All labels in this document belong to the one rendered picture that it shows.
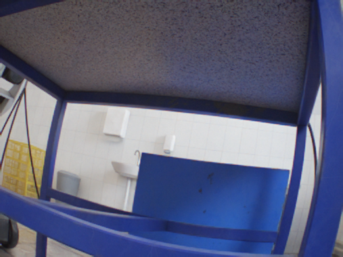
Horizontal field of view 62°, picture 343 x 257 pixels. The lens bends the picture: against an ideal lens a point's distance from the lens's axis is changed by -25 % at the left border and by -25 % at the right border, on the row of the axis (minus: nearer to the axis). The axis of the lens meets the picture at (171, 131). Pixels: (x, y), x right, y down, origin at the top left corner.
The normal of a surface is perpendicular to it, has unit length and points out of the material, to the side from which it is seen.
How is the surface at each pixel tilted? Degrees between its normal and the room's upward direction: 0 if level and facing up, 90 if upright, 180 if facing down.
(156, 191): 90
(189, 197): 90
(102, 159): 90
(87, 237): 90
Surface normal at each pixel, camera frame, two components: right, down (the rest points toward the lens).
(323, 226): -0.28, -0.25
